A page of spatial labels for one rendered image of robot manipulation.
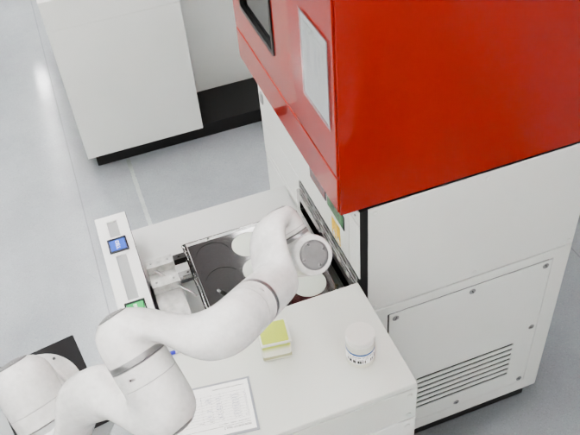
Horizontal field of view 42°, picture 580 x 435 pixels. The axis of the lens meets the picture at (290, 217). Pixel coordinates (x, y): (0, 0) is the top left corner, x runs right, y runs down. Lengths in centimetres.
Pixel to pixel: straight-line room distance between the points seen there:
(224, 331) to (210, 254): 103
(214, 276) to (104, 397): 87
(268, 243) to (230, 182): 241
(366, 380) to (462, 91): 71
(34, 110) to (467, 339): 307
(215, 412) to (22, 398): 47
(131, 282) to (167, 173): 189
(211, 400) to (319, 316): 36
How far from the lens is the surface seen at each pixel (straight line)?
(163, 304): 216
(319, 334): 192
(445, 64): 170
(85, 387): 139
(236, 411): 181
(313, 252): 151
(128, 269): 217
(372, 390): 183
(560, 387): 309
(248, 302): 126
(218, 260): 221
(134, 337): 124
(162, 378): 126
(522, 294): 246
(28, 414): 159
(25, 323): 348
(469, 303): 235
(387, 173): 181
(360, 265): 198
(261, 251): 145
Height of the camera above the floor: 249
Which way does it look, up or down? 44 degrees down
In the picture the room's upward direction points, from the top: 6 degrees counter-clockwise
